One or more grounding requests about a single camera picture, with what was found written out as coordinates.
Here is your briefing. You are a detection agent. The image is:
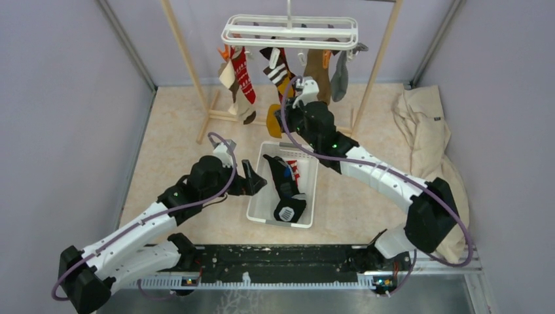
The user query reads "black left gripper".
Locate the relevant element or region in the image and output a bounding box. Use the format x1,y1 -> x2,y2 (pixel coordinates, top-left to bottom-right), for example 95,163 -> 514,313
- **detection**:
202,159 -> 267,203

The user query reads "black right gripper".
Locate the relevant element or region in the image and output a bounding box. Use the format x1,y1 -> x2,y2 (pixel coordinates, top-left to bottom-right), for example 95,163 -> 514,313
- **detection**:
274,96 -> 320,149

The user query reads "red character sock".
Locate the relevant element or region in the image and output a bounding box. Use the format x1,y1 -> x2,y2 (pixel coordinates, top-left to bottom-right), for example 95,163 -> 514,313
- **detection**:
286,160 -> 300,183

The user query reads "black blue sock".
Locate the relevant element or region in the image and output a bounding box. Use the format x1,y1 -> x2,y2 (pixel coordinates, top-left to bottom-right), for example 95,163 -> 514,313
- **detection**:
262,154 -> 307,223

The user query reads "mustard striped sock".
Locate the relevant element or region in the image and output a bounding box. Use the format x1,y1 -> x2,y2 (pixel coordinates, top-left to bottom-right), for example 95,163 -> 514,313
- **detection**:
259,47 -> 294,139

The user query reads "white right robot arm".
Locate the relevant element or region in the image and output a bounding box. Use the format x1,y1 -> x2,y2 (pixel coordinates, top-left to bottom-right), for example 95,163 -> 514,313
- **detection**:
266,101 -> 463,270

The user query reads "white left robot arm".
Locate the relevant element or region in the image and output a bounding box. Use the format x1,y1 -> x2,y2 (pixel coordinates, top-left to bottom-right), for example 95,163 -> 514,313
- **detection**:
55,156 -> 267,313

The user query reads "white plastic basket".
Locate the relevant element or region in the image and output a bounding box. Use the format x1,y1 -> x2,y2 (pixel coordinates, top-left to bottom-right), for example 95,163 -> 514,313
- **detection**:
246,141 -> 319,229

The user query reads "beige brown sock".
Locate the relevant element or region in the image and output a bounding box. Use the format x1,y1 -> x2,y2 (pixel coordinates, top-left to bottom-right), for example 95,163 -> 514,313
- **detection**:
219,61 -> 257,125

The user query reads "tan brown sock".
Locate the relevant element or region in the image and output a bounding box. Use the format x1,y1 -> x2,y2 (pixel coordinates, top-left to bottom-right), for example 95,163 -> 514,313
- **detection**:
304,49 -> 331,105

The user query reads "grey sock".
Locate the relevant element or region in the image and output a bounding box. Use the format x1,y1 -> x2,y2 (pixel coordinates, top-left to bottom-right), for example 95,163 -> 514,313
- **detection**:
331,43 -> 368,103

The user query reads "red white patterned sock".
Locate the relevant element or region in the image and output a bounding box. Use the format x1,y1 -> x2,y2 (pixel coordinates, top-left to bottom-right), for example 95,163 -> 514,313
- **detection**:
230,46 -> 256,105

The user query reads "beige cloth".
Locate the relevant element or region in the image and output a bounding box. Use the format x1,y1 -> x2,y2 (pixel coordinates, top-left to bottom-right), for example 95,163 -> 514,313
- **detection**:
392,84 -> 471,266

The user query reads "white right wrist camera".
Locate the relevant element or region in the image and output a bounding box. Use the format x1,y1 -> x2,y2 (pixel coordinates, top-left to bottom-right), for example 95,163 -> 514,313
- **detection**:
293,77 -> 319,108

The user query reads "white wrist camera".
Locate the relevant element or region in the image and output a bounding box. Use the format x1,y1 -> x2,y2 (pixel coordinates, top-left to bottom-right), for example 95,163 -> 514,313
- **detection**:
293,77 -> 319,108
212,139 -> 236,167

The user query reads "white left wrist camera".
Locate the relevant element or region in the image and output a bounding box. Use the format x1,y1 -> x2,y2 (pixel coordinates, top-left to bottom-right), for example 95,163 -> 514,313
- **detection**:
212,139 -> 236,167

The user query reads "white clip hanger frame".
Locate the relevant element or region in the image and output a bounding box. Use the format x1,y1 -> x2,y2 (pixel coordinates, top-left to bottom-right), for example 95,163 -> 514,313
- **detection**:
221,1 -> 359,50

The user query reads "wooden rack frame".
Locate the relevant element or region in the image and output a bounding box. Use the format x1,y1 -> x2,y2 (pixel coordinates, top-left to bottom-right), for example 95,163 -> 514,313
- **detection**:
158,0 -> 403,146

